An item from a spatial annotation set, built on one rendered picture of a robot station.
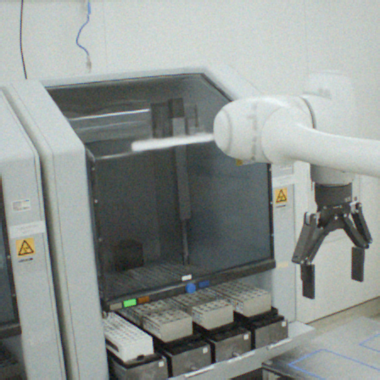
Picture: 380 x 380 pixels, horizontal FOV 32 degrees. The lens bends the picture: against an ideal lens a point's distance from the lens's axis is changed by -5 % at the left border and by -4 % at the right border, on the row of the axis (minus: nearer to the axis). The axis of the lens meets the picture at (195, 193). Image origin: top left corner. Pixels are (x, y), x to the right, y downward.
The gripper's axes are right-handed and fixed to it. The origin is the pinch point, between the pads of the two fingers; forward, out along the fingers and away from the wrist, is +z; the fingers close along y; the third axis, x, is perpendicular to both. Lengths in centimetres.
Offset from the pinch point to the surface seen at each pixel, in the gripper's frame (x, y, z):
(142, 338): 72, -7, 34
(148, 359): 67, -8, 38
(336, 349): 36, 36, 38
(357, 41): 186, 203, -51
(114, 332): 82, -12, 34
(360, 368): 22, 32, 38
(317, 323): 185, 165, 113
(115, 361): 73, -16, 39
